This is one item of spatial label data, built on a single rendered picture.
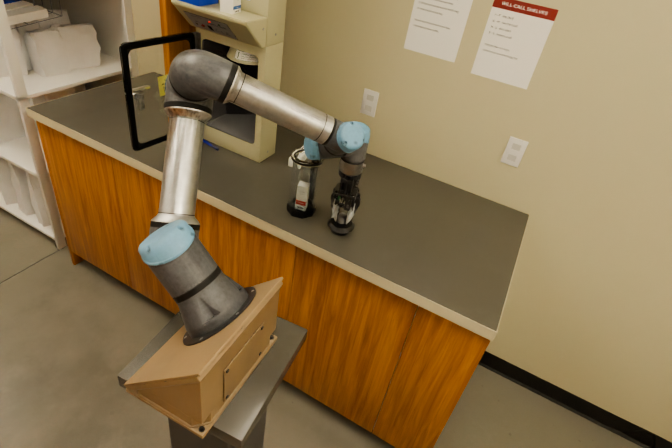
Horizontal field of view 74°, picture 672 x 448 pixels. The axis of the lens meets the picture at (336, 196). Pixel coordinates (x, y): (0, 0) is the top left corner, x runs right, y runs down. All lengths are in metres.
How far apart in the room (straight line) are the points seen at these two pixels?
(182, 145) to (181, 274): 0.33
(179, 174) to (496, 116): 1.21
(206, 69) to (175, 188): 0.29
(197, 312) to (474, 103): 1.30
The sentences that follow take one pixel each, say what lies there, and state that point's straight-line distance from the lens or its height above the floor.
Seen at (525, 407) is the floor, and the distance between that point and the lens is 2.52.
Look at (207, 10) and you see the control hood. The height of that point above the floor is 1.51.
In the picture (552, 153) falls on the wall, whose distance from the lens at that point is 1.86.
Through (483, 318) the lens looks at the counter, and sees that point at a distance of 1.40.
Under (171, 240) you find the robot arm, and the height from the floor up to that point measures 1.25.
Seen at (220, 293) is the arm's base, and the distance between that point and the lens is 1.00.
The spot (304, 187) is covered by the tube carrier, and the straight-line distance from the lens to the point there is 1.48.
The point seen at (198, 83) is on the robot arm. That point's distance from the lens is 1.06.
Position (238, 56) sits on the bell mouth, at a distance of 1.76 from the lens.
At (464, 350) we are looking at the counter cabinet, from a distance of 1.51.
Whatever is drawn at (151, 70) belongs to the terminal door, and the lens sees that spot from 1.74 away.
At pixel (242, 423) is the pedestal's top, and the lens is 1.07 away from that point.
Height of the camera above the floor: 1.88
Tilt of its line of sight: 34 degrees down
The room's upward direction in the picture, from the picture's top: 10 degrees clockwise
